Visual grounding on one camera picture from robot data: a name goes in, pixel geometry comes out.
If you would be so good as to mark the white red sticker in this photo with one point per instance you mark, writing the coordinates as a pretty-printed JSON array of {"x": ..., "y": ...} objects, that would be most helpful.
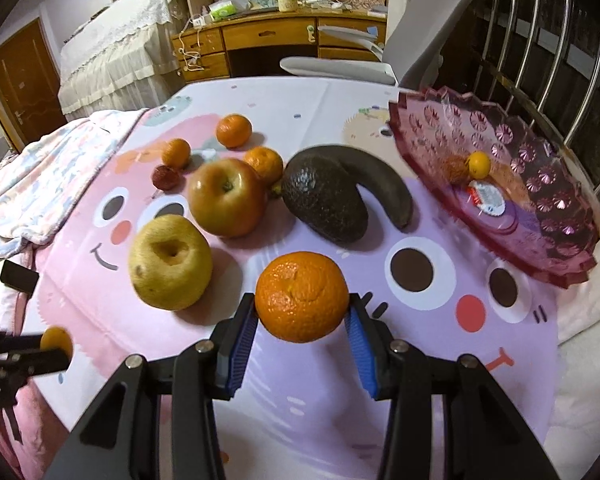
[{"x": 487, "y": 198}]

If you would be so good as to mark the yellow pear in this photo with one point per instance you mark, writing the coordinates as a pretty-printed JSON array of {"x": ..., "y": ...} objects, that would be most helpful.
[{"x": 172, "y": 280}]

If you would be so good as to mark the red glass fruit plate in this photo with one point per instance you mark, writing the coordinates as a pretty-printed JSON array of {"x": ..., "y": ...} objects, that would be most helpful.
[{"x": 530, "y": 160}]

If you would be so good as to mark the folded pastel blanket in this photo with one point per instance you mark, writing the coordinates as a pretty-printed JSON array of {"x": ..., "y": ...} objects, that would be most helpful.
[{"x": 55, "y": 175}]

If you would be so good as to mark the dark avocado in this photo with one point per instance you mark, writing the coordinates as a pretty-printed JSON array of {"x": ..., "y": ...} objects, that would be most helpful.
[{"x": 325, "y": 200}]

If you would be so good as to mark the wooden desk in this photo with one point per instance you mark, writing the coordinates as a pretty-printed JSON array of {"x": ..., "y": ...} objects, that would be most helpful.
[{"x": 250, "y": 35}]

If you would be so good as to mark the white lace furniture cover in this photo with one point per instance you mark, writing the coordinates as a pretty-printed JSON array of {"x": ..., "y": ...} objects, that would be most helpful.
[{"x": 115, "y": 60}]

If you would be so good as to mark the brown wooden door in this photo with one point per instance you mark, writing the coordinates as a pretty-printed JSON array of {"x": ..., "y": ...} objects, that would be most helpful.
[{"x": 22, "y": 85}]

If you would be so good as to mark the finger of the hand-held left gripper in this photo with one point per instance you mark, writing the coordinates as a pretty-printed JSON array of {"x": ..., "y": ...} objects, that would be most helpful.
[
  {"x": 19, "y": 276},
  {"x": 35, "y": 362}
]

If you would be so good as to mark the dark overripe banana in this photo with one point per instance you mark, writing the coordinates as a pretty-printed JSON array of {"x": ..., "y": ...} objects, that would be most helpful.
[{"x": 385, "y": 185}]

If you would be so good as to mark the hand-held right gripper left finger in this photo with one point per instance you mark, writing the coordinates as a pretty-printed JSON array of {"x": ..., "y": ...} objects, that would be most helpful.
[{"x": 240, "y": 355}]

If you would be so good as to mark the green tissue box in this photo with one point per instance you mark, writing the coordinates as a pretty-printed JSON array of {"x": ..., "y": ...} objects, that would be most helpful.
[{"x": 224, "y": 8}]

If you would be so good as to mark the pink fleece blanket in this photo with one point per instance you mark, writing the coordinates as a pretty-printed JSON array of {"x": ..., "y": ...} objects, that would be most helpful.
[{"x": 27, "y": 425}]

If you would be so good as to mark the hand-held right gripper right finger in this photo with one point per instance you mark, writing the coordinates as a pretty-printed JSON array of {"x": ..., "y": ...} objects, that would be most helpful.
[{"x": 362, "y": 355}]

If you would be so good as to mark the small red fruit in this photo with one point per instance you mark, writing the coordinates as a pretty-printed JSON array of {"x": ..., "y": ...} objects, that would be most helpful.
[{"x": 167, "y": 178}]

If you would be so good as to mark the white office chair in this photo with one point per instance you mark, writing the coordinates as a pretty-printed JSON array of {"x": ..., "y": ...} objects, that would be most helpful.
[{"x": 420, "y": 35}]

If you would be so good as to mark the small yellowish tangerine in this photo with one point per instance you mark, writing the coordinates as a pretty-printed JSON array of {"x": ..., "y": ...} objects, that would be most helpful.
[{"x": 479, "y": 165}]

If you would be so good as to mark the large orange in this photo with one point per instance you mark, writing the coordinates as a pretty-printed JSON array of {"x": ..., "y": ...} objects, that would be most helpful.
[{"x": 300, "y": 297}]

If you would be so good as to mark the red apple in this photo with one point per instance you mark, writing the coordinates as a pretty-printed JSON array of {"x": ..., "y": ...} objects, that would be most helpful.
[{"x": 227, "y": 205}]

